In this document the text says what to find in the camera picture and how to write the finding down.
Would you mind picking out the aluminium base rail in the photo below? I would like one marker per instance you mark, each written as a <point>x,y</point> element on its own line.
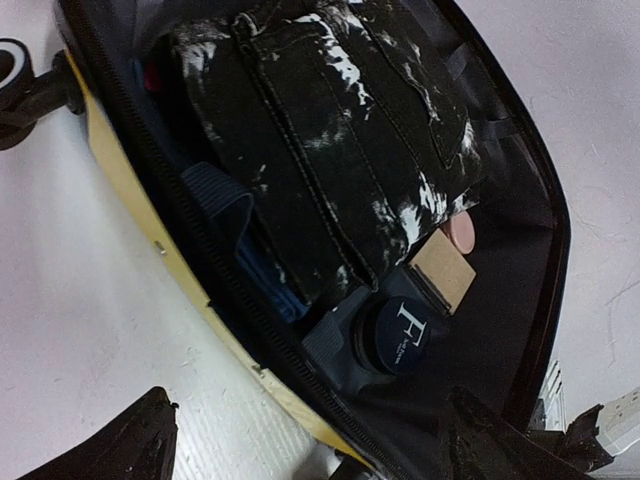
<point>550,410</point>

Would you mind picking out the black white patterned pouch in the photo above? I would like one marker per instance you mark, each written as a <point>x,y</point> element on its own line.
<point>343,121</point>

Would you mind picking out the yellow Pikachu suitcase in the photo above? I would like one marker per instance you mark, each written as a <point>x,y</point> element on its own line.
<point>498,343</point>

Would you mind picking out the black round compact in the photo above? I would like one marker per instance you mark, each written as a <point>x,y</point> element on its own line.
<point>390,335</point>

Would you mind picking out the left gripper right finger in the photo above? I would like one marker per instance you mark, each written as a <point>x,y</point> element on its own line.
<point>479,444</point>

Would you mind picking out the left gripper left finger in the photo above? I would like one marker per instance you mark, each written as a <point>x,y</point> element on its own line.
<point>139,444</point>

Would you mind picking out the blue folded garment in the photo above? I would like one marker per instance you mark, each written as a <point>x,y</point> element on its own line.
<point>227,205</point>

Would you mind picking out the square tan makeup compact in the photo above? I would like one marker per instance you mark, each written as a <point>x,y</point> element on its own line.
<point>441,272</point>

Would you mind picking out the round pink powder puff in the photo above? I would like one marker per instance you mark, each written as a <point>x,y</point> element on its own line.
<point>459,229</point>

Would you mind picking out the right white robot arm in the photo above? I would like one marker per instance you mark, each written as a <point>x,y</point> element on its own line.
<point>604,432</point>

